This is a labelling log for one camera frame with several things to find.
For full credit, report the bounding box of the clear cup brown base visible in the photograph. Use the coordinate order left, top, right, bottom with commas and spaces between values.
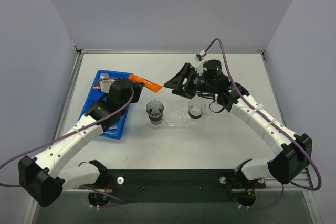
188, 97, 206, 119

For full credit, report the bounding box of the orange toothpaste tube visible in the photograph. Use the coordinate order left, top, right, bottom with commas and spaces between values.
128, 74, 163, 93

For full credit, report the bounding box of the clear textured oval tray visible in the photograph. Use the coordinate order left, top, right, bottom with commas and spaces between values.
145, 101, 198, 127

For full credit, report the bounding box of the dark tinted cup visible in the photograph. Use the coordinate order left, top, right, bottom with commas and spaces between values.
145, 100, 164, 124

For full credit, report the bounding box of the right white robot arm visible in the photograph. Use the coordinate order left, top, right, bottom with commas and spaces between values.
164, 60, 312, 184

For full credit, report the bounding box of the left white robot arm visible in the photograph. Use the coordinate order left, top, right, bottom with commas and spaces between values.
18, 78, 145, 207

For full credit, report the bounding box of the blue plastic bin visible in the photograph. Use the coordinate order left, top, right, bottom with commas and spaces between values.
79, 70, 131, 140

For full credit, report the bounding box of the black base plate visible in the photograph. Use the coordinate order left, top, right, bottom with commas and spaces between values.
89, 169, 266, 205

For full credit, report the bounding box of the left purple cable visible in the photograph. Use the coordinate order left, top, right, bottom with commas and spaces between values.
0, 77, 135, 206

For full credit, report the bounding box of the aluminium frame rail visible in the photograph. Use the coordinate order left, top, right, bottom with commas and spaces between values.
265, 168, 313, 191

